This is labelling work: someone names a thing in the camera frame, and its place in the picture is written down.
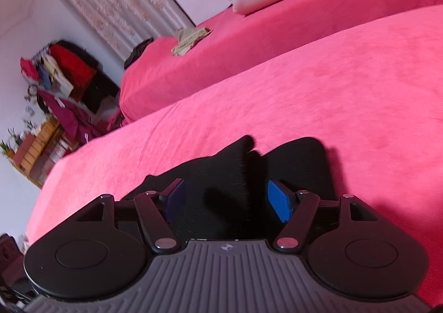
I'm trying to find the black pants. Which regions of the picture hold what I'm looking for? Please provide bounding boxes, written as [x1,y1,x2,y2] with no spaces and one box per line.
[124,135,336,243]

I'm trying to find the hanging clothes pile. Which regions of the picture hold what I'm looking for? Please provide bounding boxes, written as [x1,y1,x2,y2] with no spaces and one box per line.
[19,40,122,145]

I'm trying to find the wooden shelf with boxes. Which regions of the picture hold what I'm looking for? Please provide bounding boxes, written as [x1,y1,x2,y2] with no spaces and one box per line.
[7,116,79,188]

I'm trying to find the near pink bed blanket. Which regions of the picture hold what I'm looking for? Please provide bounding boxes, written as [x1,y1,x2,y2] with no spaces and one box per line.
[27,6,442,305]

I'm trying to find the pink bed blanket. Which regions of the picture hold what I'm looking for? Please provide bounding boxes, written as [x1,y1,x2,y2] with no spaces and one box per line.
[27,6,442,305]
[120,0,442,122]

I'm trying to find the black garment on far bed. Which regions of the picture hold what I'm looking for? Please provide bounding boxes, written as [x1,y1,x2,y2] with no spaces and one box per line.
[124,37,155,69]

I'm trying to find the beige cloth on bed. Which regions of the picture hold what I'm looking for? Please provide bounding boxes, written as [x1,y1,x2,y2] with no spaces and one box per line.
[171,27,212,57]

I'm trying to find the far pink bed blanket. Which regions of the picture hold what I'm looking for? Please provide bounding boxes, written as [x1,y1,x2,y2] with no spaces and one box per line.
[120,0,442,122]

